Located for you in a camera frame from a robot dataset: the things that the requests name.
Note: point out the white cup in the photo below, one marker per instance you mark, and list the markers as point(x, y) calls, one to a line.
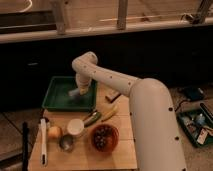
point(75, 127)

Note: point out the small metal cup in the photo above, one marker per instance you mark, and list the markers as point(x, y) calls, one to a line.
point(66, 142)

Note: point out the black pole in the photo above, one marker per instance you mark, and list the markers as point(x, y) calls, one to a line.
point(24, 146)

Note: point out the green pepper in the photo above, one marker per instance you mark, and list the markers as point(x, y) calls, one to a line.
point(91, 120)

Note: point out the yellow onion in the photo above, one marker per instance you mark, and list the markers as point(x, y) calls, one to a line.
point(54, 132)

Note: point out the green toolbox on floor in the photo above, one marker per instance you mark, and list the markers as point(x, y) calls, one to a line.
point(198, 126)

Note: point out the small wooden block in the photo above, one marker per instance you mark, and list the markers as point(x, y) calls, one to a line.
point(112, 96)

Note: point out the orange bowl with grapes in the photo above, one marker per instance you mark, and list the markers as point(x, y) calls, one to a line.
point(104, 138)

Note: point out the yellow banana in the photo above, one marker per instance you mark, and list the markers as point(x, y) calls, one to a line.
point(110, 113)

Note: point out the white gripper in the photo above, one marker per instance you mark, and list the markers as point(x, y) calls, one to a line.
point(83, 83)

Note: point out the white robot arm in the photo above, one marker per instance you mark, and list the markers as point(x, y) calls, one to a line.
point(157, 139)

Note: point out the green plastic tray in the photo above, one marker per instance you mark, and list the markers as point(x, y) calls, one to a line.
point(57, 97)

